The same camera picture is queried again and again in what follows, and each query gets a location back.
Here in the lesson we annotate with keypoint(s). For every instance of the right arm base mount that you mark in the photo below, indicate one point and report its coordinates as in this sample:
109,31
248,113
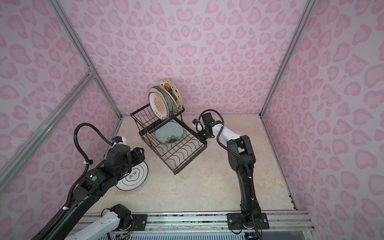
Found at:
236,222

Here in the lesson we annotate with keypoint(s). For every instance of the cream star cartoon plate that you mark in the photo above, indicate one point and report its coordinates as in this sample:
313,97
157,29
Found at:
169,86

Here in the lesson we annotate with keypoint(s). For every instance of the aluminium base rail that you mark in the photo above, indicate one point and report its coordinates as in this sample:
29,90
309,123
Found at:
284,225

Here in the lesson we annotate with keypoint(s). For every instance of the aluminium frame post left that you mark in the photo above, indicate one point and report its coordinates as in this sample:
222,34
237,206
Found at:
79,46

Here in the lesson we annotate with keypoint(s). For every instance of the light green flower plate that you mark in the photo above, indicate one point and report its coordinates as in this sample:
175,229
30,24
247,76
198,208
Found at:
169,133

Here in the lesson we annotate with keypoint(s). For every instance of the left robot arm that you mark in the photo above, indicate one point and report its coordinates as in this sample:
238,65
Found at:
91,187

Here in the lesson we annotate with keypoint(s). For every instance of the aluminium frame diagonal beam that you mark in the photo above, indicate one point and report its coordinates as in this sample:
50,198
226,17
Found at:
19,160

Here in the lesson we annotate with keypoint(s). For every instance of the white plate black rings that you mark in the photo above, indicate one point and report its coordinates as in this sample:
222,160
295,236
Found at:
133,177

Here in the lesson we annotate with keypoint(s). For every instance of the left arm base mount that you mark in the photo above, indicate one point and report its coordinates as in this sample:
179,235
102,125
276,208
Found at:
135,222

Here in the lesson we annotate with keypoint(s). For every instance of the white plate dark blue rim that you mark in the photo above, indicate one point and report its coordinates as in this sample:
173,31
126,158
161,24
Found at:
168,99

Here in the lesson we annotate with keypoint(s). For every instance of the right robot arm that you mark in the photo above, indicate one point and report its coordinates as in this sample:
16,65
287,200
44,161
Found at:
242,159

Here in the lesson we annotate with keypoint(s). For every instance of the black wire dish rack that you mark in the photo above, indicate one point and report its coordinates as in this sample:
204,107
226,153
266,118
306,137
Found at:
176,151

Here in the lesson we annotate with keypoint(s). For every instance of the white plate brown rim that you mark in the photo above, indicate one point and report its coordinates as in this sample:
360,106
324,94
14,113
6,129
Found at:
161,103

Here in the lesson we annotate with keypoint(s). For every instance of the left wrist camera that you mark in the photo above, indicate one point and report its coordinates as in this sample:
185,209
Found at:
119,141

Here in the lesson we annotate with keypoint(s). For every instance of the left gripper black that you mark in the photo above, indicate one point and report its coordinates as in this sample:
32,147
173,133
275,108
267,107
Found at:
139,156

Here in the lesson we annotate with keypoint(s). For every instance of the aluminium frame post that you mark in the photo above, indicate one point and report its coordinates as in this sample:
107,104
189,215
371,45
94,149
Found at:
309,8
79,46

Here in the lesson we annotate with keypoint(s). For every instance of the aluminium frame post right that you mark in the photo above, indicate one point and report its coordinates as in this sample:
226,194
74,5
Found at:
309,8

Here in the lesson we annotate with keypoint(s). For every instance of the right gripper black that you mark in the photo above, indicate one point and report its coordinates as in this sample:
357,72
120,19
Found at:
200,136

